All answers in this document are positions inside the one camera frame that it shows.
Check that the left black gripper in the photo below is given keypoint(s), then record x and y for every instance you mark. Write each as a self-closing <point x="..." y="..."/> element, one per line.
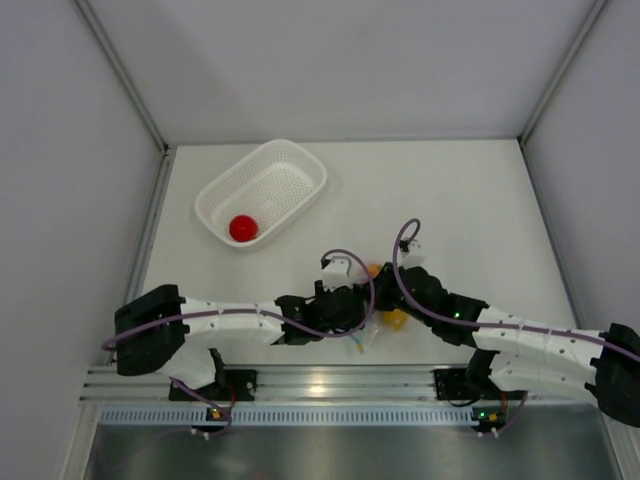
<point x="355" y="321"/>

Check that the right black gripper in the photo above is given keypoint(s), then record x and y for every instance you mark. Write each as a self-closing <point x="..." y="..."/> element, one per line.
<point x="385" y="278"/>

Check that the orange fake food piece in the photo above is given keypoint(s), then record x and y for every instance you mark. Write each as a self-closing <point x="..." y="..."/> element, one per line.
<point x="393" y="320"/>

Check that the orange red fake tomato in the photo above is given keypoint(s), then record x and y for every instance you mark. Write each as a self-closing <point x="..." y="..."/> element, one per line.
<point x="373" y="270"/>

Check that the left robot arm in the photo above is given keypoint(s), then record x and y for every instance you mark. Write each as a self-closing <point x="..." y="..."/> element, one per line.
<point x="166" y="332"/>

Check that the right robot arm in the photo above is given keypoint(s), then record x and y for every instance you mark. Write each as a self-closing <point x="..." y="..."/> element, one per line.
<point x="513" y="354"/>

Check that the white perforated plastic basket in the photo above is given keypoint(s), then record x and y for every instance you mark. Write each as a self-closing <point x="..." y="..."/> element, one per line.
<point x="274" y="185"/>

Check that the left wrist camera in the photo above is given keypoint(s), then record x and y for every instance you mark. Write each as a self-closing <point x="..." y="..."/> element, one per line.
<point x="335" y="274"/>

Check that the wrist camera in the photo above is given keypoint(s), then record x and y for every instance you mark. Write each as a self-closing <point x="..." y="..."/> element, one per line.
<point x="411" y="254"/>
<point x="335" y="274"/>

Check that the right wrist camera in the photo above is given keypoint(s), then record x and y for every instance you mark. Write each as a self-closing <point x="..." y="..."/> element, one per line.
<point x="411" y="254"/>

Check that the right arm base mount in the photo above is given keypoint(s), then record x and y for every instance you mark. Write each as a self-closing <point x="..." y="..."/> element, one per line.
<point x="457" y="385"/>

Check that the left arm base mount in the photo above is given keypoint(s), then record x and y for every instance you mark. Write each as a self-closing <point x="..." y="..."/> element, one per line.
<point x="238" y="384"/>

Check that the aluminium mounting rail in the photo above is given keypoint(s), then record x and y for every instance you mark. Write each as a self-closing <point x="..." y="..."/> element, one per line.
<point x="284" y="384"/>

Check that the slotted cable duct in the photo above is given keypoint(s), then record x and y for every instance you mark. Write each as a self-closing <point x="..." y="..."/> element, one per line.
<point x="297" y="416"/>

